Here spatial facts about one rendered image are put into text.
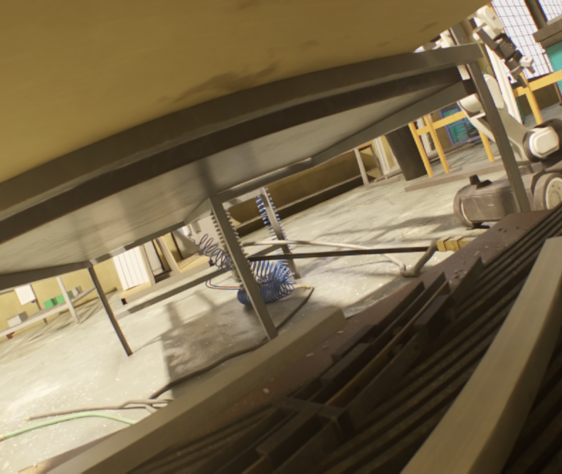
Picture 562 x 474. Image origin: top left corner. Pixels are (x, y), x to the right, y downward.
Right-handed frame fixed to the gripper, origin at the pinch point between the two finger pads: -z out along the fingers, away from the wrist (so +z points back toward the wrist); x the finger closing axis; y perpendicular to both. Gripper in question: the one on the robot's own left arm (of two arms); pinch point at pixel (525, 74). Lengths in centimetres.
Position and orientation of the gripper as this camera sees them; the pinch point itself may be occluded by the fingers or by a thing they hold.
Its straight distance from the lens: 167.7
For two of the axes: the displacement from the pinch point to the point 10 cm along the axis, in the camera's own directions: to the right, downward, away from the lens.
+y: 2.4, -0.5, -9.7
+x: -6.5, 7.4, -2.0
